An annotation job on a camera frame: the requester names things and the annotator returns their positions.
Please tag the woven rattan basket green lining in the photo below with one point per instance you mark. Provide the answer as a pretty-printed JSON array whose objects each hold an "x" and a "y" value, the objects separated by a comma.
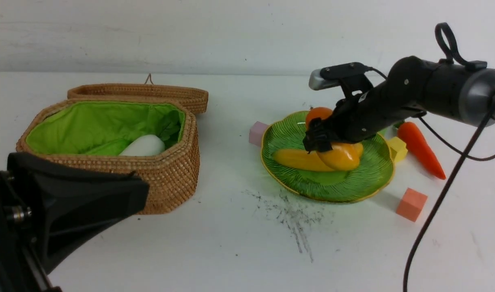
[{"x": 62, "y": 132}]

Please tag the yellow banana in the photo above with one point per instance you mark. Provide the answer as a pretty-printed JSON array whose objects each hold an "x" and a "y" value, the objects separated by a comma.
[{"x": 300, "y": 159}]

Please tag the green leaf-shaped glass plate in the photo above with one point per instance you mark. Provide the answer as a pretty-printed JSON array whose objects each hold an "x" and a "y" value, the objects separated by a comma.
[{"x": 376, "y": 169}]

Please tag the orange foam cube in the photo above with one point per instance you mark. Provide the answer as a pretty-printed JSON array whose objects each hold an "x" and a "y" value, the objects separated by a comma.
[{"x": 411, "y": 204}]

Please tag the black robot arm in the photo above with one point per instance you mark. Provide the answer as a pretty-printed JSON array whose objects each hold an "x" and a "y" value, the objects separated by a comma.
[{"x": 451, "y": 90}]

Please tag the white radish with leaves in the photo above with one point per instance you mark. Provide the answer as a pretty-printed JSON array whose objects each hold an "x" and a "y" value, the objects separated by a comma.
[{"x": 153, "y": 144}]

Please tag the yellow foam cube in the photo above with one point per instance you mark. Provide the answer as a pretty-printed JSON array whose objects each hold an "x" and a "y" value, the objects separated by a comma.
[{"x": 398, "y": 149}]

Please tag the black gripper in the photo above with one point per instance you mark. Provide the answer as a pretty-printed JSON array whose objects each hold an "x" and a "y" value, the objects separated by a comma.
[{"x": 359, "y": 117}]

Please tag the pink foam cube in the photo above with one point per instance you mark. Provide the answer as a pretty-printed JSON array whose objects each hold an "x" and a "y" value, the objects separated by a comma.
[{"x": 256, "y": 133}]

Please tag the orange yellow mango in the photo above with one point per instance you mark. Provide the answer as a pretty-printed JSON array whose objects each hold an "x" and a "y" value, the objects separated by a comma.
[{"x": 342, "y": 157}]

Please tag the orange carrot with leaves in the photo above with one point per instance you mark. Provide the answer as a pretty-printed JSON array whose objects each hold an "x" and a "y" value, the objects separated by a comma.
[{"x": 417, "y": 145}]

